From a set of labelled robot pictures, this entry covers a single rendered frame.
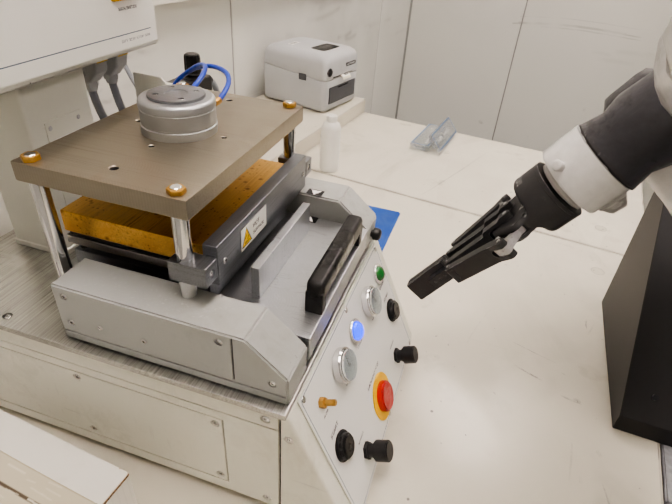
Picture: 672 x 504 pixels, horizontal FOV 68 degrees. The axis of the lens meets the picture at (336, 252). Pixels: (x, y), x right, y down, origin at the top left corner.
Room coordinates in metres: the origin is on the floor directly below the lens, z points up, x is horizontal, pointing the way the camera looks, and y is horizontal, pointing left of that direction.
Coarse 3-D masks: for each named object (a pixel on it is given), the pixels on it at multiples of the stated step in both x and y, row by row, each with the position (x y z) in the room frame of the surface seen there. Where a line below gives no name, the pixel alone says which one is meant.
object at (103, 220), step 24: (264, 168) 0.57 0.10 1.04; (240, 192) 0.50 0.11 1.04; (72, 216) 0.43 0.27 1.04; (96, 216) 0.43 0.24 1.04; (120, 216) 0.43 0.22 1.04; (144, 216) 0.44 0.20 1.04; (216, 216) 0.45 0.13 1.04; (72, 240) 0.43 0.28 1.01; (96, 240) 0.43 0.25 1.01; (120, 240) 0.42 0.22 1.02; (144, 240) 0.41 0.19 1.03; (168, 240) 0.40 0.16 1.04; (192, 240) 0.40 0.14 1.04
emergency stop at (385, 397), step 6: (378, 384) 0.44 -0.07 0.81; (384, 384) 0.45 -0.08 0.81; (390, 384) 0.46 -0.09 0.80; (378, 390) 0.44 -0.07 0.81; (384, 390) 0.44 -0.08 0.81; (390, 390) 0.45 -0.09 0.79; (378, 396) 0.43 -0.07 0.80; (384, 396) 0.43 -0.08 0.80; (390, 396) 0.44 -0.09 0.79; (378, 402) 0.42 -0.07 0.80; (384, 402) 0.42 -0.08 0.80; (390, 402) 0.44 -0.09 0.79; (384, 408) 0.42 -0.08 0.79; (390, 408) 0.43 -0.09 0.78
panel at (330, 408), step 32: (352, 288) 0.50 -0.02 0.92; (384, 288) 0.57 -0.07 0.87; (352, 320) 0.46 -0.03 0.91; (384, 320) 0.53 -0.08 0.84; (320, 352) 0.38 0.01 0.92; (384, 352) 0.50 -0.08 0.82; (320, 384) 0.35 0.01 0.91; (352, 384) 0.40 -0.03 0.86; (320, 416) 0.33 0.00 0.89; (352, 416) 0.37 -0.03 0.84; (384, 416) 0.42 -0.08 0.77; (352, 480) 0.32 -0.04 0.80
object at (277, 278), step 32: (288, 224) 0.50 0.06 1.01; (320, 224) 0.57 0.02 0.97; (256, 256) 0.48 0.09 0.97; (288, 256) 0.48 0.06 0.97; (320, 256) 0.49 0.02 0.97; (352, 256) 0.50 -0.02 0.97; (224, 288) 0.42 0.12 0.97; (256, 288) 0.41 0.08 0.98; (288, 288) 0.43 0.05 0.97; (288, 320) 0.38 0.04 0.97; (320, 320) 0.38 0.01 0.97
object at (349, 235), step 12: (348, 216) 0.53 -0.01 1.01; (348, 228) 0.50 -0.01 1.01; (360, 228) 0.52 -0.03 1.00; (336, 240) 0.47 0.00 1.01; (348, 240) 0.48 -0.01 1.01; (360, 240) 0.53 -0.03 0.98; (336, 252) 0.45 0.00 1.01; (348, 252) 0.47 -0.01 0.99; (324, 264) 0.42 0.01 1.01; (336, 264) 0.43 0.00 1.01; (312, 276) 0.40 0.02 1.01; (324, 276) 0.40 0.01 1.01; (336, 276) 0.43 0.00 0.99; (312, 288) 0.39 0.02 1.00; (324, 288) 0.39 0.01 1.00; (312, 300) 0.39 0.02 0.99; (324, 300) 0.39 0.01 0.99; (312, 312) 0.39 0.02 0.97
